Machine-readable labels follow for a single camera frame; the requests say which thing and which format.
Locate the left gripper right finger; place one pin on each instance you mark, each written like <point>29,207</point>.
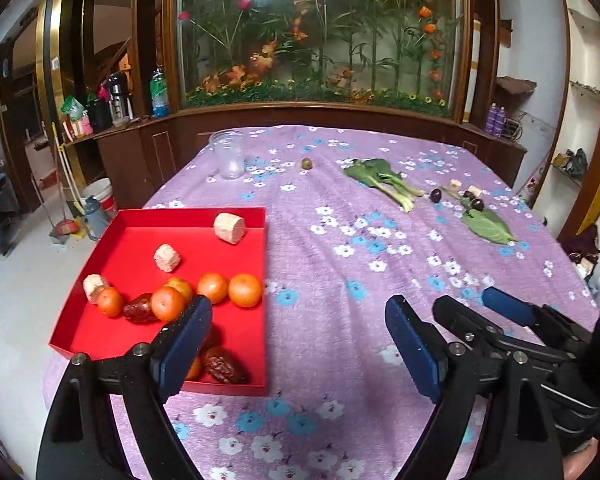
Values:
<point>518,438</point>

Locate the small round yam piece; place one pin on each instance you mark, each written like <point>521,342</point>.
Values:
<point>166,258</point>

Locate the small green olive fruit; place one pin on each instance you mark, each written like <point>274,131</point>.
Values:
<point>307,164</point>

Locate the purple spray bottles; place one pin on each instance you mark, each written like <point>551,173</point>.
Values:
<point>495,120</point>

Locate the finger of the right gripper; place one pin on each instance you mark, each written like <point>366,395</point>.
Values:
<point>520,309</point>
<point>480,333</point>

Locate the far yam piece right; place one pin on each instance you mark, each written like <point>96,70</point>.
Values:
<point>473,191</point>

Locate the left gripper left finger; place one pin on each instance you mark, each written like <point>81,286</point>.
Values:
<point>80,438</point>

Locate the grey thermos jug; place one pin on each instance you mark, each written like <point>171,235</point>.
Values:
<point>95,219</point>

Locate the pale yellow orange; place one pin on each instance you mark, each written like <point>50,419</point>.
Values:
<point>182,287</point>

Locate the small orange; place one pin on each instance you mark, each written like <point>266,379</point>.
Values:
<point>110,302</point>
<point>245,290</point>

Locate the clear plastic cup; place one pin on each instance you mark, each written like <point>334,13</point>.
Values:
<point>226,146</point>

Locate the black kettle flask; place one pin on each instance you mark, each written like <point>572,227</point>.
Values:
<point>119,99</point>

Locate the large green leaf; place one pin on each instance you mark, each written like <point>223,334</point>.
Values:
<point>485,224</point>

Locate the wrinkled dark date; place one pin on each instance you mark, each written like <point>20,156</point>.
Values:
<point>225,367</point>

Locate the person right hand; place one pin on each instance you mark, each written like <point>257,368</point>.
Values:
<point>584,462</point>

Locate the red tray box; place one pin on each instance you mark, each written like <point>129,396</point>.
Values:
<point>148,264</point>

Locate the dark plum on leaf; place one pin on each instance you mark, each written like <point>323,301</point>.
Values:
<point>477,204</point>

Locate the lone mandarin orange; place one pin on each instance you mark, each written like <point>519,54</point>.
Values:
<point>214,286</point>

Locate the purple floral tablecloth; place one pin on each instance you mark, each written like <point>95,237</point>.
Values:
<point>341,404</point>

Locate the dark plum left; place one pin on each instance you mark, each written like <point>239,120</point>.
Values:
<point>436,195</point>

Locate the bok choy greens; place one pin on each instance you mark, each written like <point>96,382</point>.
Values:
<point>377,173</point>

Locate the large white yam chunk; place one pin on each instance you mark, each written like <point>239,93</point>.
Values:
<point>229,228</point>

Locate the smooth red jujube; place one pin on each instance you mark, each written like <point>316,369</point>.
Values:
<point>138,310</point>

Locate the green label water bottle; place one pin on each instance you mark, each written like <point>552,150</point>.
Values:
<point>159,94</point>

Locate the large front orange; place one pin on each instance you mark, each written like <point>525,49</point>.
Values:
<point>167,304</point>

